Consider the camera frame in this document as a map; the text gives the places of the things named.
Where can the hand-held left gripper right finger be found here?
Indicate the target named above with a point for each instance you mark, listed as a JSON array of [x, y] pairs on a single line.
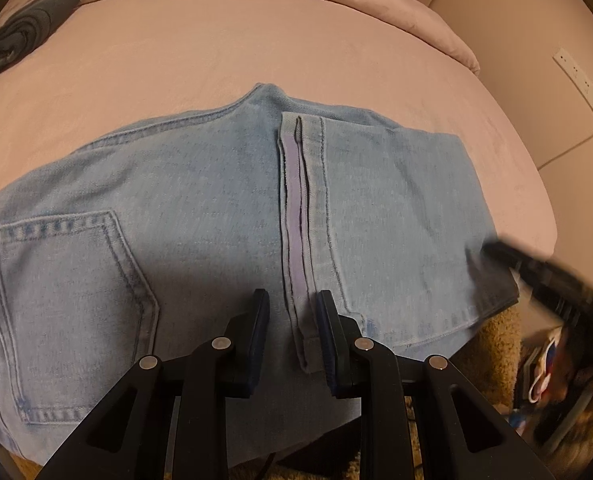
[[326, 340]]

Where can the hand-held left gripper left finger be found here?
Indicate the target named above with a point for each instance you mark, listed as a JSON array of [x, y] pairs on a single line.
[[260, 330]]

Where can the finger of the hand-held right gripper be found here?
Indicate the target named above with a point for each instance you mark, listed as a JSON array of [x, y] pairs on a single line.
[[509, 255]]

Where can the light blue denim pants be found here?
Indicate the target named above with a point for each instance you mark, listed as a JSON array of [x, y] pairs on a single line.
[[176, 210]]

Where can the tan rug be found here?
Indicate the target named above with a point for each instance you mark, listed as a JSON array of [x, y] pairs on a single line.
[[496, 350]]

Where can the bed with pink sheet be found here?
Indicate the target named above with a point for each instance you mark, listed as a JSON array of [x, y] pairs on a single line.
[[126, 70]]

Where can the dark rolled clothing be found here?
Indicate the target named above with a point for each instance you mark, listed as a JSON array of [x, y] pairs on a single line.
[[21, 30]]

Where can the white wall power strip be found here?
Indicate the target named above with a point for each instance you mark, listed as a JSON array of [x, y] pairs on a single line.
[[579, 82]]

